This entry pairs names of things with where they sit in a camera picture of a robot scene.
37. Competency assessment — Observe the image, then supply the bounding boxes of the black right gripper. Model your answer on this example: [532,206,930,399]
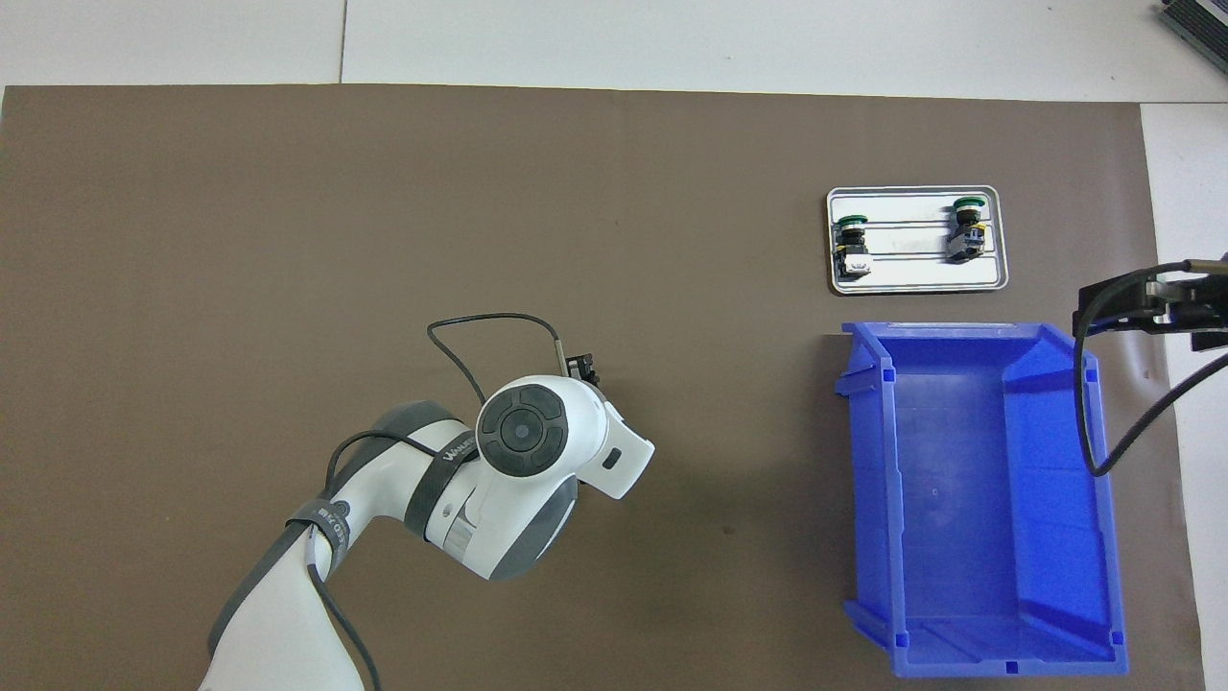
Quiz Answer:
[1074,272,1228,352]

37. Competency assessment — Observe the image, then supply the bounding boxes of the green button with yellow-blue block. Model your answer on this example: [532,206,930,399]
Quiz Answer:
[945,195,989,265]

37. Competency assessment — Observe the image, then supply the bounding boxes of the green button with white block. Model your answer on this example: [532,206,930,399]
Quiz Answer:
[833,216,872,279]

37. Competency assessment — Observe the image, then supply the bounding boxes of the blue plastic storage bin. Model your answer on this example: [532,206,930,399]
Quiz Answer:
[833,322,1130,679]

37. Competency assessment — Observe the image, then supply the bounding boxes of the grey metal tray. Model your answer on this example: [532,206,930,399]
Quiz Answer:
[826,185,1010,296]

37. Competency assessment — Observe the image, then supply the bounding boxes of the dark grey electronic device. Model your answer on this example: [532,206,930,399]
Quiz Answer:
[1156,0,1228,73]

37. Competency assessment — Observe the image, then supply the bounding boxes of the brown table mat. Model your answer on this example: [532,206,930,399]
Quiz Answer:
[0,84,1205,691]

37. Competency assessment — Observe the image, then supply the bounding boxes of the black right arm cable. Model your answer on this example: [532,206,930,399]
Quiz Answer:
[1073,257,1228,478]

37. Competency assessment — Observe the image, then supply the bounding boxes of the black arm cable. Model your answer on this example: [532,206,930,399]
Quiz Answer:
[288,312,601,691]
[1073,257,1228,478]

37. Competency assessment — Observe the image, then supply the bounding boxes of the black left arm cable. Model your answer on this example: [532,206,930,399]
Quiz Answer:
[288,312,601,691]

